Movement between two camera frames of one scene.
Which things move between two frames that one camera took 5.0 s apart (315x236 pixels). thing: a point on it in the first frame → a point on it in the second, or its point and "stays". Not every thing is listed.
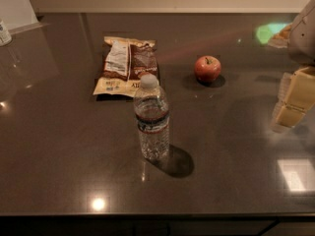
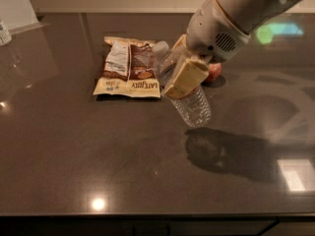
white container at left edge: x=6 y=38 stays
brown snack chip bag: x=126 y=62 stays
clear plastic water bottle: x=152 y=112 → x=196 y=107
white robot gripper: x=303 y=39 → x=213 y=33
